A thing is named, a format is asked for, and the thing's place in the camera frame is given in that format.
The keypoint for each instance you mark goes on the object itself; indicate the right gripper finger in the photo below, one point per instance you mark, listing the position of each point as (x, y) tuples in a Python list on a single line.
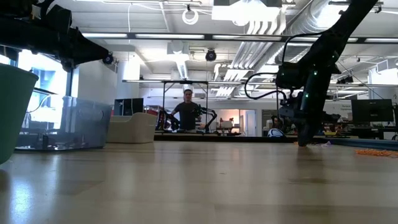
[(313, 130), (303, 133)]

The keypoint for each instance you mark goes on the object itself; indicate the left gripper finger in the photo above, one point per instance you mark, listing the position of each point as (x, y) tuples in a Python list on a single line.
[(87, 51)]

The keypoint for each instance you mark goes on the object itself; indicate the green plastic bin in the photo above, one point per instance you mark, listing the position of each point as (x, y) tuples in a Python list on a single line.
[(15, 118)]

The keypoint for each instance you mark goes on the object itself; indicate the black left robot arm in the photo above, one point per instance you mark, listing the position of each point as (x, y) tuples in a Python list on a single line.
[(15, 34)]

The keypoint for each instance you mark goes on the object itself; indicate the black background robot arm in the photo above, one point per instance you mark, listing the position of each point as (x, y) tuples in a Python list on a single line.
[(202, 109)]

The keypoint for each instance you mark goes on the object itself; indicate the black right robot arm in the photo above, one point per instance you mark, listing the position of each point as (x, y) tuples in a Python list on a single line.
[(335, 40)]

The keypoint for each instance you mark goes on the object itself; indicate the purple plastic witch hat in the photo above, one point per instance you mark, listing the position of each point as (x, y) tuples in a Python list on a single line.
[(326, 144)]

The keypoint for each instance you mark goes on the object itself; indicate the round black ceiling speaker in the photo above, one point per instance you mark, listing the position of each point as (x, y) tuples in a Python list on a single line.
[(107, 59), (211, 55)]

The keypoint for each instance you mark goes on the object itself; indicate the black computer monitor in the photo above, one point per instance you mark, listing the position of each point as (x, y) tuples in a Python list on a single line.
[(373, 110)]

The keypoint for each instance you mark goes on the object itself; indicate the orange toy pile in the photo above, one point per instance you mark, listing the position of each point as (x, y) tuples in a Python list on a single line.
[(378, 152)]

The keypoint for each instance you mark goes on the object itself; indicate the black cabinet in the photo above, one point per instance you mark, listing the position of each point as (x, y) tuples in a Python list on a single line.
[(127, 107)]

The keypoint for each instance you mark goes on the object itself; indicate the clear grey plastic bin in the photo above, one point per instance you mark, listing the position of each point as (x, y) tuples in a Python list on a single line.
[(87, 124)]

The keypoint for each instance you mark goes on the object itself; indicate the LED light bar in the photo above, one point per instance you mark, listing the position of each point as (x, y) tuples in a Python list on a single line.
[(171, 36)]

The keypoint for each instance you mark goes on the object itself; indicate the beige plastic bin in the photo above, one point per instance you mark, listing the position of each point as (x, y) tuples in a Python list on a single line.
[(133, 130)]

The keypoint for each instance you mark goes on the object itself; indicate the person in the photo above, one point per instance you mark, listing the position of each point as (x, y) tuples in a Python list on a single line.
[(186, 115)]

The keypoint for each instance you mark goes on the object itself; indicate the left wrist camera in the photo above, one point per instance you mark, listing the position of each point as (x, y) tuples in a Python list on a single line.
[(59, 17)]

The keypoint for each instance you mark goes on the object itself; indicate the black aluminium rig frame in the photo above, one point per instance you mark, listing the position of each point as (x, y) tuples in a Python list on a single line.
[(217, 137)]

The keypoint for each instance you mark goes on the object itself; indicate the round metal duct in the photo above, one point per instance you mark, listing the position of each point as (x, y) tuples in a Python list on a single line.
[(311, 18)]

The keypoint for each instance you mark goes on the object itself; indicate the black background rig frame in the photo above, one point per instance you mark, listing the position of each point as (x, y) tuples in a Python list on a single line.
[(186, 82)]

